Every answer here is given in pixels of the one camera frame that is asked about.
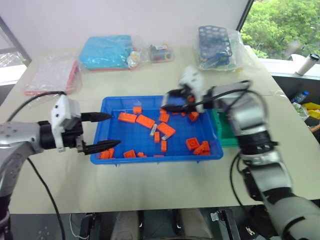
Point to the clear box of colourful parts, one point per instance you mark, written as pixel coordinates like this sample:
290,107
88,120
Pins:
162,53

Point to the dark slanted frame bar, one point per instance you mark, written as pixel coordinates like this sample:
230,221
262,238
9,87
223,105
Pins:
15,40

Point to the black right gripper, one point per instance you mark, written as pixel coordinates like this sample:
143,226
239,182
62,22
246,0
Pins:
188,93

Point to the clear water bottle blue cap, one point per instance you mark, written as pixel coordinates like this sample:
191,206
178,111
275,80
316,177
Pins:
300,97

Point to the long orange building brick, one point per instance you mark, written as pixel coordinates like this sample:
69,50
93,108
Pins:
166,129
127,117
145,121

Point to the white cylindrical bottle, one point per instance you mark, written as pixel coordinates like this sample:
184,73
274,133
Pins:
306,64

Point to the pink and white bagged pack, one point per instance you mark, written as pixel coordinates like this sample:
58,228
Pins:
50,75

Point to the black window frame post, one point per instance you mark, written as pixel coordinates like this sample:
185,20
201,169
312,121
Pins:
245,15

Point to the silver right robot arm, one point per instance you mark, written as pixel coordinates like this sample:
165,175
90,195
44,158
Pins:
255,130

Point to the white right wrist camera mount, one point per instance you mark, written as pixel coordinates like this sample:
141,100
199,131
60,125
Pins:
193,80

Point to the green plastic bin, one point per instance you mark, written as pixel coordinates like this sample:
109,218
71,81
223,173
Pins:
225,132

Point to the blue tube rack in bag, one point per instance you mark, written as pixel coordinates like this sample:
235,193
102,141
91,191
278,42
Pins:
215,45

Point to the turquoise item in plastic bag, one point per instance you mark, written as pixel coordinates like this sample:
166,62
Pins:
105,52

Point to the square orange building brick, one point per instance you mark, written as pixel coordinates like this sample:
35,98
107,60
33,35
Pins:
129,154
192,143

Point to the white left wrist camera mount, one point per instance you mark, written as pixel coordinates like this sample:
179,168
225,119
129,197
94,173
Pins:
60,112

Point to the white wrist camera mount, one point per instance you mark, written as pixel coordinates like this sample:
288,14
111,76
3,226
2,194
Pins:
193,80
60,112

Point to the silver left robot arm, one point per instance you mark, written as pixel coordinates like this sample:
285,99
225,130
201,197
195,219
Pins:
17,140

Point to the silver cylindrical battery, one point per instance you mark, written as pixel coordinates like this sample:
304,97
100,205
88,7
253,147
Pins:
153,130
164,101
167,136

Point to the yellow plastic bin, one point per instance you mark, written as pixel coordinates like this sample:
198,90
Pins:
312,107

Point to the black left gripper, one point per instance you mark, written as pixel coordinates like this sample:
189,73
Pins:
72,136

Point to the small orange building brick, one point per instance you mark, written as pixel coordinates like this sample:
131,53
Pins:
164,117
158,156
163,146
137,109
142,155
157,137
193,116
184,114

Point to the blue plastic bin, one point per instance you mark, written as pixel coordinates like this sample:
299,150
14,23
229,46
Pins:
120,135

